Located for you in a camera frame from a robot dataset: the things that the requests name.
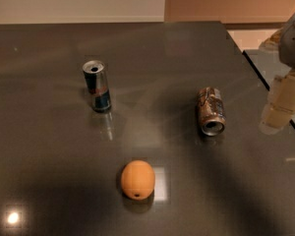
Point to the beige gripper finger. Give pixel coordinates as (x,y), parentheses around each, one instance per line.
(272,42)
(280,106)

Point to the orange brown soda can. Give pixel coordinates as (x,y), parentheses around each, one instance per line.
(211,114)

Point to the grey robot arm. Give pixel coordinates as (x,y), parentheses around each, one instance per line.
(286,47)

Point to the blue silver energy drink can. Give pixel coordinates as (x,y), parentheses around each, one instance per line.
(96,79)

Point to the orange fruit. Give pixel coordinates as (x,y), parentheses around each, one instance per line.
(137,180)

